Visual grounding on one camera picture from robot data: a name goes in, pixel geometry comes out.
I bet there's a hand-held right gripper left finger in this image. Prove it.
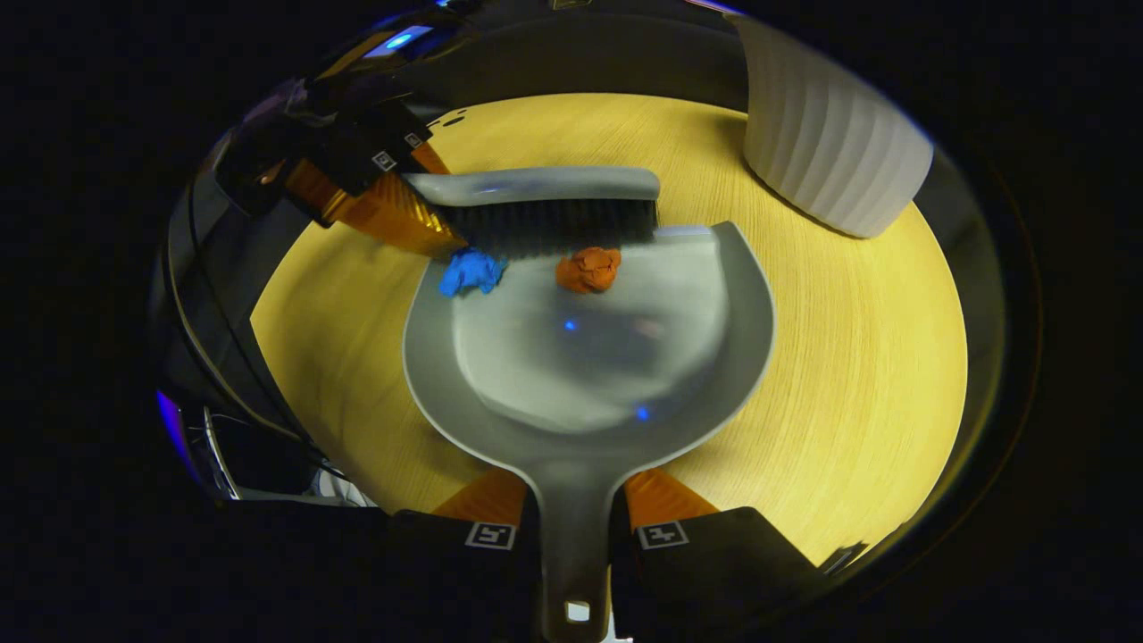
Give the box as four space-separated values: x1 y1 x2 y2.
384 466 542 643

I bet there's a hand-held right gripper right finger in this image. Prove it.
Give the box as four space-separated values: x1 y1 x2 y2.
610 466 827 643

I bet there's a small grey broom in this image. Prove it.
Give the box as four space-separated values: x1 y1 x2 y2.
402 166 662 260

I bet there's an orange paper trash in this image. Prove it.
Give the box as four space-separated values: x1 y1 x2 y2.
555 246 622 295

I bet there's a blue paper trash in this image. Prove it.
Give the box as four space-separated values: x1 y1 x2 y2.
438 247 508 298

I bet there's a white plastic dustpan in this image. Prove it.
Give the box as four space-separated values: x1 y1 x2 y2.
402 221 776 643

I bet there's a white ribbed garbage bin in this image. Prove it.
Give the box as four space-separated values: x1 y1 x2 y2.
728 13 935 240

